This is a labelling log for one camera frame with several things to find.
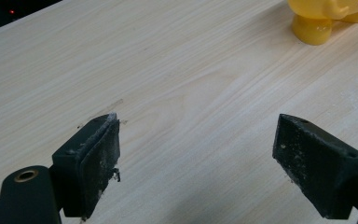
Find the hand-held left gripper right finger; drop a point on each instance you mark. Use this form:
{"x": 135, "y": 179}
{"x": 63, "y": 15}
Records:
{"x": 313, "y": 161}

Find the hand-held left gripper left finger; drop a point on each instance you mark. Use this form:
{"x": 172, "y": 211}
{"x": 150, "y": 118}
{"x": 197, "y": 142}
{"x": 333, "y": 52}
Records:
{"x": 87, "y": 161}

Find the yellow plastic toy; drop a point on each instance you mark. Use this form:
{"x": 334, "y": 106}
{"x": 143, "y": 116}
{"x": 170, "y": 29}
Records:
{"x": 326, "y": 18}

